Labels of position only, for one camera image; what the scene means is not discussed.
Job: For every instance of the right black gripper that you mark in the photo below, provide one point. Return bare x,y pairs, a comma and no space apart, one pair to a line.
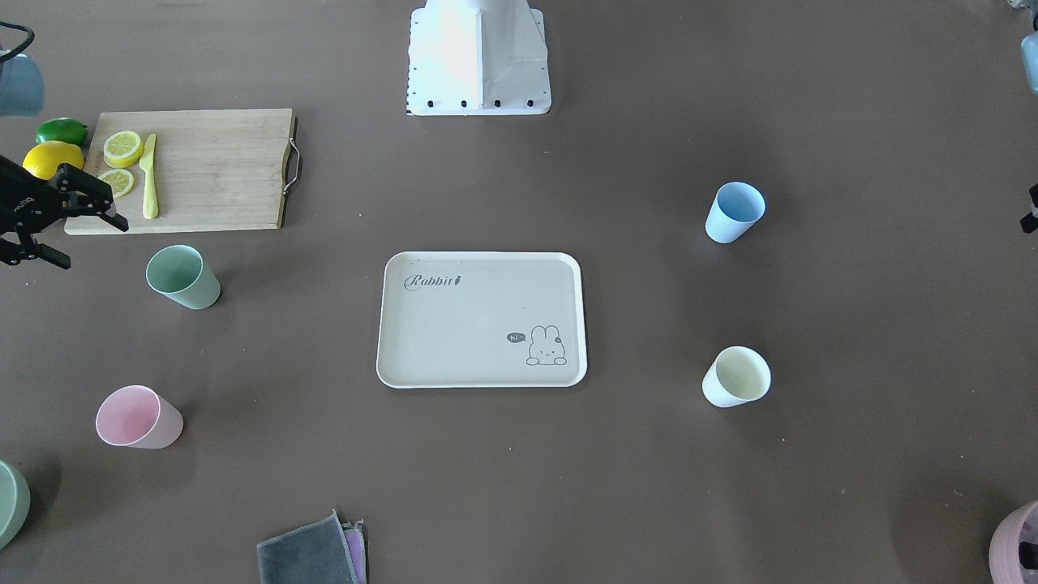
18,203

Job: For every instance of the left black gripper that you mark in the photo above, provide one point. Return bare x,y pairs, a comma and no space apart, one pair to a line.
1032,208

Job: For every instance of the green cup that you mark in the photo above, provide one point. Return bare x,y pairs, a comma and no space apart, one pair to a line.
181,274

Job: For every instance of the blue cup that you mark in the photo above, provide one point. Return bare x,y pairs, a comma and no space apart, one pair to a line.
736,207

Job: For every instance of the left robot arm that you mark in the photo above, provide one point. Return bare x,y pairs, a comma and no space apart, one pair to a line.
1028,47

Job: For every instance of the cream rabbit tray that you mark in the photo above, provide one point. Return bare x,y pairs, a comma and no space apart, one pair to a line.
481,319

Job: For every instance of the lemon slice lower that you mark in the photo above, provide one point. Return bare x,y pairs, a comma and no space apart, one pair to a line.
120,181

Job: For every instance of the lemon slice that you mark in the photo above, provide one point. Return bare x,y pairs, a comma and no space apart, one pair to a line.
122,149
120,181

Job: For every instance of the whole lemon near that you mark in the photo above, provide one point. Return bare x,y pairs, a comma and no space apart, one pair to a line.
43,160

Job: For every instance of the yellow plastic knife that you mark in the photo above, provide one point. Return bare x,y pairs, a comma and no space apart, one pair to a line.
150,202

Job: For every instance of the lemon slice upper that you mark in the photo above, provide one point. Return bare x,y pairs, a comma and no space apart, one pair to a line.
122,149

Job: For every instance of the green lime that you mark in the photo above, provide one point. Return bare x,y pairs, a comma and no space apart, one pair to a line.
63,130

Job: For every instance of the bamboo cutting board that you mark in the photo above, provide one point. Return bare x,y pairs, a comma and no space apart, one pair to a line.
215,169

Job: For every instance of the pink cup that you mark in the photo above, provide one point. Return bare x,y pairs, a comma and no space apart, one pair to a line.
137,417

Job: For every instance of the green bowl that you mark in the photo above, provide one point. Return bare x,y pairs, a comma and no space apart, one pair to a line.
15,502

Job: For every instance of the cream white cup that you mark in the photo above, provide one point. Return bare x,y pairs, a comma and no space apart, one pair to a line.
738,375

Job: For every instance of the pink bowl with ice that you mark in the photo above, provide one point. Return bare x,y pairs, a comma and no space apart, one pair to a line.
1012,550

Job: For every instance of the grey folded cloth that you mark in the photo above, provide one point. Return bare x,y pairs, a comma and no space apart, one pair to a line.
315,553

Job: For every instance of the purple folded cloth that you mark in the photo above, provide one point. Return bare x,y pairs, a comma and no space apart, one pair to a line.
355,537

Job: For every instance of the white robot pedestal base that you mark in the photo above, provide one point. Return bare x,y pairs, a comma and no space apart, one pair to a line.
477,58

